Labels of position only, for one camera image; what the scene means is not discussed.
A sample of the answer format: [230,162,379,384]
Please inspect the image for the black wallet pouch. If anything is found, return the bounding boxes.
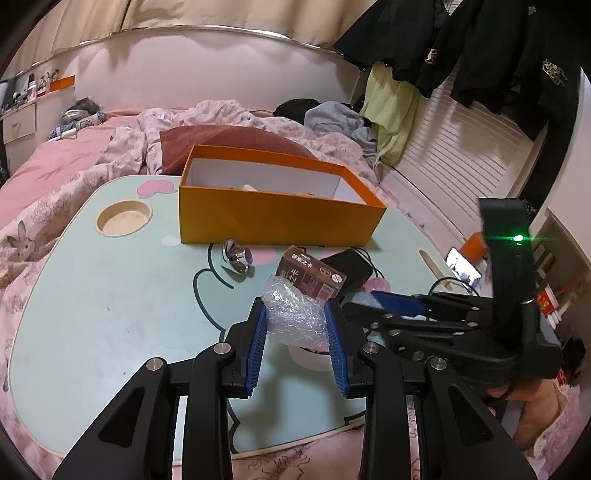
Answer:
[322,248,374,297]

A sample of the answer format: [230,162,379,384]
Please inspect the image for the brown carton box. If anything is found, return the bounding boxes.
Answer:
[276,246,346,302]

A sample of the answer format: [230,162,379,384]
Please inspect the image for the bubble wrap bundle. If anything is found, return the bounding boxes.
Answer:
[260,276,329,351]

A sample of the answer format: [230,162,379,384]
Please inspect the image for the person's right hand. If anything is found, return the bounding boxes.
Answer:
[488,379,561,450]

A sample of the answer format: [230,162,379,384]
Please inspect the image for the pink round compact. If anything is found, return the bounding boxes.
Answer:
[363,277,391,293]

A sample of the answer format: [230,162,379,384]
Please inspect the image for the smartphone with lit screen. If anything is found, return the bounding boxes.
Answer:
[446,248,482,288]

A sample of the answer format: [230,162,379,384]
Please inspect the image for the orange object by phone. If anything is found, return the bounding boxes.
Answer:
[460,232,488,264]

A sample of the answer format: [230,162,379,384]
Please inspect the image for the light green hanging garment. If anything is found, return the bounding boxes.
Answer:
[362,62,427,169]

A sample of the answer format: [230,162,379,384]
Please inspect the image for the grey clothing pile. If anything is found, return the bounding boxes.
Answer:
[304,101,378,158]

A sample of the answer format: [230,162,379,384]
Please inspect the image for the orange cardboard box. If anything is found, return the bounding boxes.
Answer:
[178,145,387,247]

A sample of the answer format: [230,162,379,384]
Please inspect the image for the black clothing on bed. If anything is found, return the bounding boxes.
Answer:
[273,98,320,125]

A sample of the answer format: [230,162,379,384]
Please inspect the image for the black hanging jackets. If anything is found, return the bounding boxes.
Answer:
[334,0,590,212]

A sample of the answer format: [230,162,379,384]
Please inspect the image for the pink floral blanket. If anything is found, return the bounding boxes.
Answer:
[1,100,378,479]

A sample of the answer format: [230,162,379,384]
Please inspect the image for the dark red pillow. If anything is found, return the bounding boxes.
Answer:
[160,125,315,176]

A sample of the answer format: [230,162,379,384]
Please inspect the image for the white drawer cabinet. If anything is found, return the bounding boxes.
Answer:
[2,103,36,175]

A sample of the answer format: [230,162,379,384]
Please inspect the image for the black cable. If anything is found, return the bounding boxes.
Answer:
[427,276,482,298]

